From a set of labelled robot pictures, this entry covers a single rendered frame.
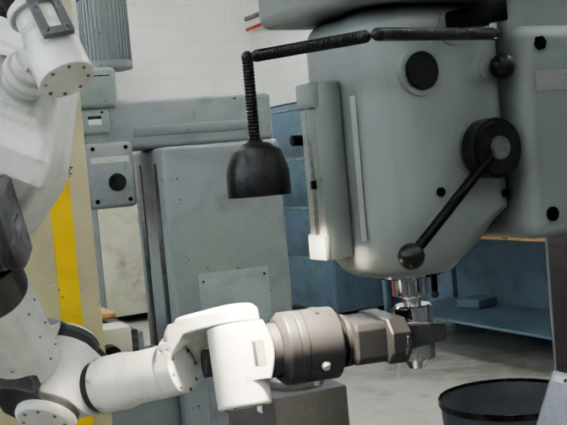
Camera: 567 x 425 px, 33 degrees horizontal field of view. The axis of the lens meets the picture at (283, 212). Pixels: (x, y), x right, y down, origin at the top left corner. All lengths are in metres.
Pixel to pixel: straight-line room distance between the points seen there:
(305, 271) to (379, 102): 7.88
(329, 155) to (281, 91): 9.42
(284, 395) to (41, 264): 1.48
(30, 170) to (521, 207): 0.58
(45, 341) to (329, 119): 0.44
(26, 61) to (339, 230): 0.41
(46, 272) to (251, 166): 1.80
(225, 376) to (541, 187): 0.44
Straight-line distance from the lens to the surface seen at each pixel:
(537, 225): 1.18
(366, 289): 8.66
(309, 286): 8.92
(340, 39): 1.00
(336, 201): 1.13
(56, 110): 1.21
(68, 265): 2.80
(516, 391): 3.51
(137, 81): 10.63
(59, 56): 1.11
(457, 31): 1.04
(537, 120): 1.18
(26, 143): 1.15
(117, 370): 1.21
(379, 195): 1.10
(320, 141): 1.12
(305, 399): 1.43
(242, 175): 1.04
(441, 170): 1.12
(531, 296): 7.45
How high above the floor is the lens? 1.46
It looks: 3 degrees down
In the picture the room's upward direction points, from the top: 5 degrees counter-clockwise
